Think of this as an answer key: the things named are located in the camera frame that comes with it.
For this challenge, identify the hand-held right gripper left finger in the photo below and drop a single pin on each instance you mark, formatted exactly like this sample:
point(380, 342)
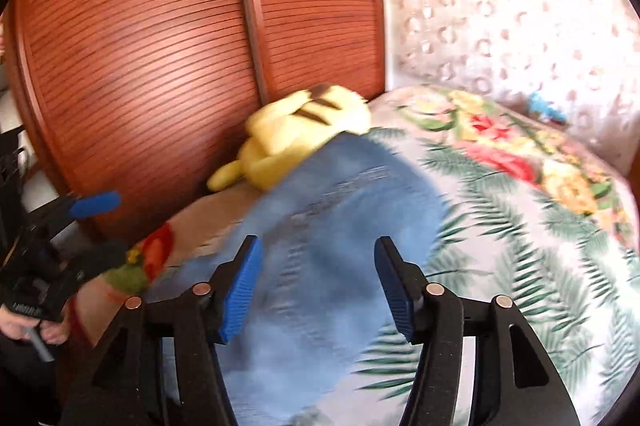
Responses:
point(242, 291)

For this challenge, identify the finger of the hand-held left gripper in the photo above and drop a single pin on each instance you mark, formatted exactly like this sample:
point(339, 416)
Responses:
point(100, 256)
point(95, 204)

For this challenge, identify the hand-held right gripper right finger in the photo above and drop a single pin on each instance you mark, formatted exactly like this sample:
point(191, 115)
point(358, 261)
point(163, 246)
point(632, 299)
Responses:
point(395, 291)

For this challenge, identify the blue denim pants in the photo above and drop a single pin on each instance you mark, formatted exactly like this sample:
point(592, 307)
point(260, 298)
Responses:
point(325, 216)

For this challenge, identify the person's left hand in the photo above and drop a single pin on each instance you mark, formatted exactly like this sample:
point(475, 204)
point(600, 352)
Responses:
point(56, 333)

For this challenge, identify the palm leaf printed sheet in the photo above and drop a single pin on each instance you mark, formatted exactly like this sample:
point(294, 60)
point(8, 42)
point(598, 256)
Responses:
point(525, 256)

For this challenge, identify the brown slatted wooden wardrobe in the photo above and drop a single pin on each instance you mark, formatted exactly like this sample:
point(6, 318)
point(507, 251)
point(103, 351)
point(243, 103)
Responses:
point(150, 55)

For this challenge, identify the yellow plush toy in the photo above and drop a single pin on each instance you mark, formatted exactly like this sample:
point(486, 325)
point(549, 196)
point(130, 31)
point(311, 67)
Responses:
point(295, 130)

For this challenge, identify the floral pink blanket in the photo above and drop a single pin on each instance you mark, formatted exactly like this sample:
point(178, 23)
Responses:
point(500, 140)

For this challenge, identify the blue tissue packet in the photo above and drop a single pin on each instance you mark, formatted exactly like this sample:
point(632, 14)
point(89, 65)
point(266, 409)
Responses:
point(545, 108)

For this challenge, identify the circle patterned sheer curtain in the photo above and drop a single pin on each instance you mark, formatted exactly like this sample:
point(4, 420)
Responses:
point(500, 5)

